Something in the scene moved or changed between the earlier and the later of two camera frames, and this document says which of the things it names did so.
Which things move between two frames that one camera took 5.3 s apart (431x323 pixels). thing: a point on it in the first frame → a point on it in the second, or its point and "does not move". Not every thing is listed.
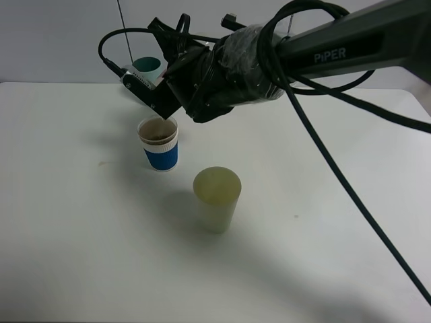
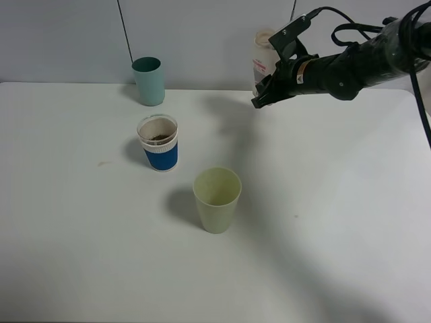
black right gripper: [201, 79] → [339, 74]
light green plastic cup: [217, 189] does not move
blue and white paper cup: [159, 137] does not move
